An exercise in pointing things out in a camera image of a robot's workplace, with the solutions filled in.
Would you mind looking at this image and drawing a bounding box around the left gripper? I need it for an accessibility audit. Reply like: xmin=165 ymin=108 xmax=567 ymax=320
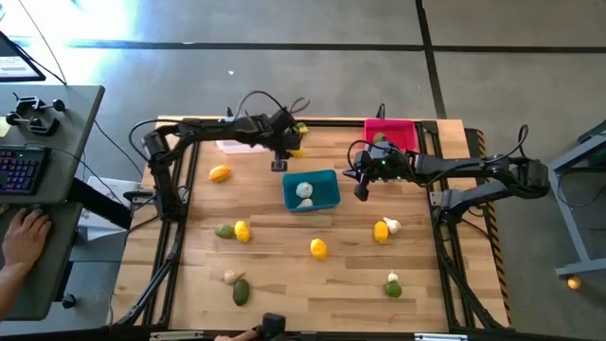
xmin=267 ymin=107 xmax=304 ymax=153

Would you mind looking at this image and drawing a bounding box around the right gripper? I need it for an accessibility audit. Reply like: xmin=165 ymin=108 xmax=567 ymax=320
xmin=343 ymin=141 xmax=414 ymax=184

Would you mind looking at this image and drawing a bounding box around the orange-yellow lemon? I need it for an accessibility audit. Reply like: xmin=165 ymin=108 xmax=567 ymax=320
xmin=208 ymin=165 xmax=232 ymax=184

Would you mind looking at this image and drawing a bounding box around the large green avocado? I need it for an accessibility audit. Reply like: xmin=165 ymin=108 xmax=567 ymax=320
xmin=231 ymin=278 xmax=251 ymax=308

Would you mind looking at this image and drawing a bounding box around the person's forearm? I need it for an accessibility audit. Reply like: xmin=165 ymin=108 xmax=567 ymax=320
xmin=0 ymin=262 xmax=25 ymax=321

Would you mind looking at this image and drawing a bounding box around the teal plastic basket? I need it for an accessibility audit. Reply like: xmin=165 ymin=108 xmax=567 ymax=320
xmin=282 ymin=169 xmax=342 ymax=213

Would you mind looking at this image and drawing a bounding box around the clear plastic basket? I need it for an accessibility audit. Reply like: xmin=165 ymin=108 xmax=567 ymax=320
xmin=216 ymin=136 xmax=269 ymax=154

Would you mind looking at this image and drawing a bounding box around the pink plastic basket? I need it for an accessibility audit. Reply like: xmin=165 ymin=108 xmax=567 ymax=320
xmin=363 ymin=117 xmax=419 ymax=155

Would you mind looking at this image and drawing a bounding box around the black handheld device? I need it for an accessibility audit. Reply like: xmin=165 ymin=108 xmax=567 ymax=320
xmin=261 ymin=312 xmax=287 ymax=340

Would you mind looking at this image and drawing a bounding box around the white paper sheet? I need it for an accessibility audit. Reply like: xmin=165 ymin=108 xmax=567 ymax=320
xmin=78 ymin=175 xmax=138 ymax=242

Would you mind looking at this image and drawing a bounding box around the person's hand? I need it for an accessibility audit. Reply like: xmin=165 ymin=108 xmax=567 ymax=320
xmin=213 ymin=330 xmax=261 ymax=341
xmin=2 ymin=207 xmax=52 ymax=276

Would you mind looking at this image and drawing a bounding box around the black desk foot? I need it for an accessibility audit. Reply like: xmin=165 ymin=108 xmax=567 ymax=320
xmin=68 ymin=177 xmax=134 ymax=231

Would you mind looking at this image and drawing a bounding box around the grey desk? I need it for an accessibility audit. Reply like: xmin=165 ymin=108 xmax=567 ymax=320
xmin=0 ymin=84 xmax=106 ymax=323

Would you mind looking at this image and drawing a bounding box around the black screw clamp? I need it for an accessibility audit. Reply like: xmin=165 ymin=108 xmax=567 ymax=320
xmin=11 ymin=92 xmax=67 ymax=117
xmin=4 ymin=112 xmax=62 ymax=137

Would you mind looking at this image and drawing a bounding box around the black backlit keyboard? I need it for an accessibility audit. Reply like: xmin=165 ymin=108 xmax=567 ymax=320
xmin=0 ymin=145 xmax=52 ymax=196

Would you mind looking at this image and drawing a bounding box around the black computer monitor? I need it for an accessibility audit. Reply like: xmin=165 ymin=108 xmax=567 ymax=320
xmin=0 ymin=30 xmax=47 ymax=84

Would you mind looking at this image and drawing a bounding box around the black metal table frame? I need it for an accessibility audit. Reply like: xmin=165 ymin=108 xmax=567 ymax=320
xmin=111 ymin=116 xmax=510 ymax=332

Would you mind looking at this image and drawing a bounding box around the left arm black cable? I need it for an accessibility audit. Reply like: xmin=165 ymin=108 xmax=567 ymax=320
xmin=234 ymin=89 xmax=312 ymax=119

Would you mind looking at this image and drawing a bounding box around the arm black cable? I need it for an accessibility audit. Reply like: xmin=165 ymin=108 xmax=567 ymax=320
xmin=491 ymin=123 xmax=530 ymax=165
xmin=234 ymin=89 xmax=312 ymax=119

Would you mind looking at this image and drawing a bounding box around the black floor cable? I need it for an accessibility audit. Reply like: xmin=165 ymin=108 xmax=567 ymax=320
xmin=92 ymin=118 xmax=146 ymax=179

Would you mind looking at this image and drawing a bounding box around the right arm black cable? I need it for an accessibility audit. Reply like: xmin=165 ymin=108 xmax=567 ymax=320
xmin=491 ymin=123 xmax=530 ymax=165

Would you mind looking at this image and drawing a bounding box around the silver metal bracket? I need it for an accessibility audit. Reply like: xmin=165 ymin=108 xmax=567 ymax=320
xmin=414 ymin=332 xmax=470 ymax=341
xmin=149 ymin=331 xmax=205 ymax=341

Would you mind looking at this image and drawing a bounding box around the black cart cable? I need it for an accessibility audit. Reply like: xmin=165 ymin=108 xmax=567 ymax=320
xmin=556 ymin=170 xmax=606 ymax=209

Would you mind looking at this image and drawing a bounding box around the grey metal cart frame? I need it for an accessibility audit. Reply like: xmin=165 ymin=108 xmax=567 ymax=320
xmin=520 ymin=117 xmax=606 ymax=280

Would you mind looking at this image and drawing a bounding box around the thin monitor cable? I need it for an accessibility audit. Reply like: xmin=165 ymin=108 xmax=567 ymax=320
xmin=17 ymin=0 xmax=68 ymax=86

